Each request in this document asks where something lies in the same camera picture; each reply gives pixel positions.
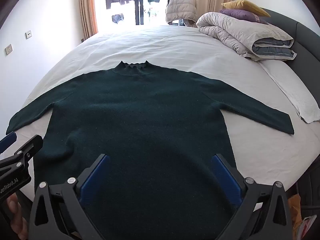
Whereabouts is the small dark hanging garment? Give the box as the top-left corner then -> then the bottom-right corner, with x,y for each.
111,13 -> 124,25

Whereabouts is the person's left hand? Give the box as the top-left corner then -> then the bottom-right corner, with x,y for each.
0,192 -> 28,240

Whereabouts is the white red paper bag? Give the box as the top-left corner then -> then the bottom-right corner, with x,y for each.
297,214 -> 318,240

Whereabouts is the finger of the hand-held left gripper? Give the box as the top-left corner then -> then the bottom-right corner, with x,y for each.
0,134 -> 44,172
0,132 -> 18,155

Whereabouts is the purple pillow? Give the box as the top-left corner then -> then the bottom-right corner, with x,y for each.
219,9 -> 269,25

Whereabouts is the black door frame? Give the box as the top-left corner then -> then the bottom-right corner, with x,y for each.
134,0 -> 151,26

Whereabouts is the dark grey headboard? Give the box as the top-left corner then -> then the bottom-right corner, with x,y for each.
260,7 -> 320,77

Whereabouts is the white puffer jacket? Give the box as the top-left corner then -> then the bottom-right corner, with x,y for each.
165,0 -> 198,28

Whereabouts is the flat white pillow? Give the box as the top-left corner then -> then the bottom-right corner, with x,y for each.
257,59 -> 320,124

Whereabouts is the bed with white sheet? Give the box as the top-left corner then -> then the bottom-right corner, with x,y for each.
15,24 -> 320,205

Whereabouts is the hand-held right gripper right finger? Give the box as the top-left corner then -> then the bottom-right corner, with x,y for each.
211,153 -> 293,240

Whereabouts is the orange bag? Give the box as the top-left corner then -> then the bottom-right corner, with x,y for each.
287,194 -> 303,221

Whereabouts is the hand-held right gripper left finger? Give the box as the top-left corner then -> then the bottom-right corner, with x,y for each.
27,154 -> 112,240

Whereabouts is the folded beige duvet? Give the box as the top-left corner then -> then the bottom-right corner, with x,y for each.
196,12 -> 297,62

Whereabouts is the dark green sweater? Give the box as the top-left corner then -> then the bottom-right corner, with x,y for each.
5,60 -> 295,240

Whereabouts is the yellow pillow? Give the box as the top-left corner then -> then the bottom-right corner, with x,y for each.
221,0 -> 271,18

